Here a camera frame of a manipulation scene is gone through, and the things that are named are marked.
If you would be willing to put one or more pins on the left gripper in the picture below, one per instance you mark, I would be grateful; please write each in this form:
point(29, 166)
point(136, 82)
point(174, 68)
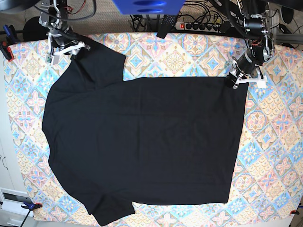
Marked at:
point(236, 76)

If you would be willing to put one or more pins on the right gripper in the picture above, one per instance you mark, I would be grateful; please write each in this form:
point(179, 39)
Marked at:
point(62, 40)

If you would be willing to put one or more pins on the black T-shirt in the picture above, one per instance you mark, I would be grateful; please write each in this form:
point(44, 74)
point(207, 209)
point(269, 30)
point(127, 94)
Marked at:
point(156, 141)

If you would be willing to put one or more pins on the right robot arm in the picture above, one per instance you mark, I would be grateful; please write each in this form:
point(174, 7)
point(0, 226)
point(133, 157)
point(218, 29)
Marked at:
point(54, 15)

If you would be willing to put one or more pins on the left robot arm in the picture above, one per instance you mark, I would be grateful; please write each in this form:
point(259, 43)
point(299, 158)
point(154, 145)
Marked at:
point(259, 40)

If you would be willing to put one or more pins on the blue box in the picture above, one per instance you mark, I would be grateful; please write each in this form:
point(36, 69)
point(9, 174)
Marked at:
point(141, 7)

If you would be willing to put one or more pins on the patterned tablecloth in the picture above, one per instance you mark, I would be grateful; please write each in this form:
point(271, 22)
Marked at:
point(267, 182)

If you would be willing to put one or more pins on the orange clamp bottom right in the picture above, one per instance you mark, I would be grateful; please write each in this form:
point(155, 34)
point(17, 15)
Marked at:
point(295, 212)

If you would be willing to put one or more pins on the white cabinet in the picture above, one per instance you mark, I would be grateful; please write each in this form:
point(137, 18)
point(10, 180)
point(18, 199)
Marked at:
point(11, 184)

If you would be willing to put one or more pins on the blue orange clamp bottom left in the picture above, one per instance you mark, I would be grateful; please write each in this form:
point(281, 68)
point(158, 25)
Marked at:
point(31, 206)

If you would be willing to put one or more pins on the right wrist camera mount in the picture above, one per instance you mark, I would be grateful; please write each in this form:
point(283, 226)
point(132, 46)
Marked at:
point(52, 57)

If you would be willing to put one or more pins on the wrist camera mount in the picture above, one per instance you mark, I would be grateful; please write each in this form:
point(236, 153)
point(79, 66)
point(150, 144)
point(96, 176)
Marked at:
point(260, 80)
point(52, 57)

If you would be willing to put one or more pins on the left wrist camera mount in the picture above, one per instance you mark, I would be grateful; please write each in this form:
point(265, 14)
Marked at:
point(260, 80)

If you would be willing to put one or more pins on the white power strip red switch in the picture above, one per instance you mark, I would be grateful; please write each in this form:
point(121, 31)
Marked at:
point(197, 27)

